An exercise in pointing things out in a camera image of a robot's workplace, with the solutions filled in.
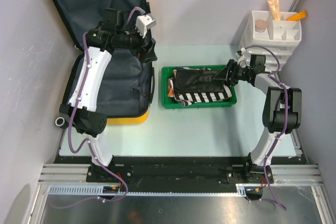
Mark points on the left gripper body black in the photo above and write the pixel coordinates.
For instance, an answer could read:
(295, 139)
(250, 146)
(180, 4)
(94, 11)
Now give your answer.
(137, 45)

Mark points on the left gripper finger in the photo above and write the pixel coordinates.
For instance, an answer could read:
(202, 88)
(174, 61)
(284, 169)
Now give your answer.
(148, 56)
(151, 45)

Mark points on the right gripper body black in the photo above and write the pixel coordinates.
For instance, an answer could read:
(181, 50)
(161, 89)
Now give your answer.
(238, 73)

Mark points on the orange rabbit print towel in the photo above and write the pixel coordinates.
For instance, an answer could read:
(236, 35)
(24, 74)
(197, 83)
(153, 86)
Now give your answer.
(170, 88)

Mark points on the black white striped cloth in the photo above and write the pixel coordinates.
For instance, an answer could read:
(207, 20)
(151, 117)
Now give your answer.
(186, 99)

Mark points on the green plastic tray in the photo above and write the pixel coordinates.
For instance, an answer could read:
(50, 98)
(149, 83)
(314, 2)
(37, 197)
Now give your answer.
(170, 103)

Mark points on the pink round cosmetic jar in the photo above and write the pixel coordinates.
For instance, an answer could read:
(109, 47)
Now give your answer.
(261, 25)

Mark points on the white plastic drawer organizer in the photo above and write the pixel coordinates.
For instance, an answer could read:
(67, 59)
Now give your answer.
(277, 42)

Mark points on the yellow Pikachu hard-shell suitcase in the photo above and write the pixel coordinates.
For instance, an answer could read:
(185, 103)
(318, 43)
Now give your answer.
(127, 88)

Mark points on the beige cosmetic tube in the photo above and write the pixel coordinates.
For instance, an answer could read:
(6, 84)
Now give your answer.
(274, 9)

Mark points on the orange cosmetic tube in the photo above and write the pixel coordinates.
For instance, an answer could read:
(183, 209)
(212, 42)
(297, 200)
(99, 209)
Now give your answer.
(297, 17)

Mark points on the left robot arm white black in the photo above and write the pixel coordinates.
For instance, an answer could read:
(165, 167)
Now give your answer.
(118, 30)

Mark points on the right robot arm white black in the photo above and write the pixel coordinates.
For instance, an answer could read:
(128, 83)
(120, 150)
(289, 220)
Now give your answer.
(281, 115)

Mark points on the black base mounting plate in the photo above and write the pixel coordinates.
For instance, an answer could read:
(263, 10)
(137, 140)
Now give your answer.
(230, 170)

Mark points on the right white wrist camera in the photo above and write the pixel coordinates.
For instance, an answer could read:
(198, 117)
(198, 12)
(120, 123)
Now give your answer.
(242, 55)

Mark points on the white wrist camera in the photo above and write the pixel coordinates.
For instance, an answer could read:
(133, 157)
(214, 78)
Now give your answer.
(144, 23)
(242, 55)

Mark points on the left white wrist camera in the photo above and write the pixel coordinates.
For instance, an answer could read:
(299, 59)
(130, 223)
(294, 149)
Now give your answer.
(144, 23)

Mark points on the grey slotted cable duct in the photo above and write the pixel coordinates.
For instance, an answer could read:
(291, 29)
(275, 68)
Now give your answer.
(233, 190)

